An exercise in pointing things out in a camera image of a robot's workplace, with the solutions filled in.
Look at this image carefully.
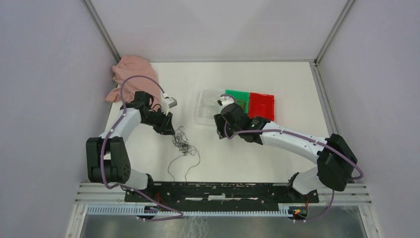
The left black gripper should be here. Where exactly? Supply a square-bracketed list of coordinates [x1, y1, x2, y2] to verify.
[141, 108, 175, 136]

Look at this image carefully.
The black cable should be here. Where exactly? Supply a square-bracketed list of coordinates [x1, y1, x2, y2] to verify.
[167, 125, 201, 182]

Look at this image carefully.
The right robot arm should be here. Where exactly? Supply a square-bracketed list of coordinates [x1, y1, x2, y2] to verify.
[213, 103, 363, 202]

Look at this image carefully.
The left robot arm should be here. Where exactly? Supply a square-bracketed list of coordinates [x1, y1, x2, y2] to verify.
[86, 91, 177, 202]

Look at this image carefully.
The clear plastic bin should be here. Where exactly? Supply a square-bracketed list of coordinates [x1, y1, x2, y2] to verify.
[195, 88, 225, 126]

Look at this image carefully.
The green plastic bin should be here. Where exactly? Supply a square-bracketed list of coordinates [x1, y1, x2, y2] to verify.
[225, 89, 250, 114]

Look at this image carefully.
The red plastic bin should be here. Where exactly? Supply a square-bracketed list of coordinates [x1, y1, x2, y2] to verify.
[248, 92, 275, 121]

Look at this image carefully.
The pink cloth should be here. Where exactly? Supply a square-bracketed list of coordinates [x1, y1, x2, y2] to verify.
[105, 55, 161, 106]

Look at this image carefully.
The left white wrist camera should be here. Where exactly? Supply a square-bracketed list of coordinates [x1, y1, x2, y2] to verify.
[160, 93, 178, 115]

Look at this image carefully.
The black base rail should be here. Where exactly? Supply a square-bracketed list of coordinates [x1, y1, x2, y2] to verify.
[142, 181, 317, 212]

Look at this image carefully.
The aluminium frame rail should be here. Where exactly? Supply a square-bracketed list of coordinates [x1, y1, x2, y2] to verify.
[76, 183, 372, 206]

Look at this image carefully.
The white slotted cable duct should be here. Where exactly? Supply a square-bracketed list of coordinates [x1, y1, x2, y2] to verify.
[87, 204, 292, 218]

